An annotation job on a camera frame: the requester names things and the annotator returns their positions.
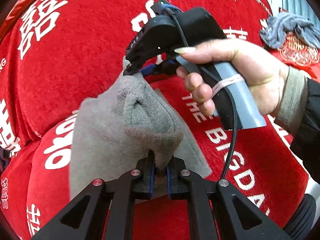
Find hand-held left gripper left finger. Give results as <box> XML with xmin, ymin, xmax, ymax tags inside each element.
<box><xmin>31</xmin><ymin>150</ymin><xmax>154</xmax><ymax>240</ymax></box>

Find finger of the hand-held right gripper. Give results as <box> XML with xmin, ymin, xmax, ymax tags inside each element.
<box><xmin>140</xmin><ymin>61</ymin><xmax>181</xmax><ymax>77</ymax></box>
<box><xmin>123</xmin><ymin>55</ymin><xmax>152</xmax><ymax>76</ymax></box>

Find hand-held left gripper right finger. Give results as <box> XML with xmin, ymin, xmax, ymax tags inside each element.
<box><xmin>166</xmin><ymin>155</ymin><xmax>292</xmax><ymax>240</ymax></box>

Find grey knit sweater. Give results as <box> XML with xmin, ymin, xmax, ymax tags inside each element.
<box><xmin>69</xmin><ymin>62</ymin><xmax>213</xmax><ymax>201</ymax></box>

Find person's right forearm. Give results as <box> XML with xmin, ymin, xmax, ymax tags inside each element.
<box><xmin>273</xmin><ymin>66</ymin><xmax>320</xmax><ymax>182</ymax></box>

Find person's right hand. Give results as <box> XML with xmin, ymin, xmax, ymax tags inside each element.
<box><xmin>174</xmin><ymin>39</ymin><xmax>290</xmax><ymax>117</ymax></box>

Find red printed blanket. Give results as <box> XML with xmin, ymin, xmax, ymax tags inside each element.
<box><xmin>0</xmin><ymin>0</ymin><xmax>320</xmax><ymax>240</ymax></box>

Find grey-blue cloth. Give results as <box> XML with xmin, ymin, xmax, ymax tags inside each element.
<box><xmin>259</xmin><ymin>11</ymin><xmax>320</xmax><ymax>51</ymax></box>

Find red embroidered cloth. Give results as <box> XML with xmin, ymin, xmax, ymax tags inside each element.
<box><xmin>271</xmin><ymin>32</ymin><xmax>320</xmax><ymax>81</ymax></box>

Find black wheel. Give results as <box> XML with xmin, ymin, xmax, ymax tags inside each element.
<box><xmin>283</xmin><ymin>193</ymin><xmax>317</xmax><ymax>237</ymax></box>

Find black braided cable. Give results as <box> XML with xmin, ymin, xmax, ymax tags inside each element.
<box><xmin>160</xmin><ymin>3</ymin><xmax>238</xmax><ymax>181</ymax></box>

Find pink cord loop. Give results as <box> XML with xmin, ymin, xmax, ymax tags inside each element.
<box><xmin>212</xmin><ymin>76</ymin><xmax>245</xmax><ymax>97</ymax></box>

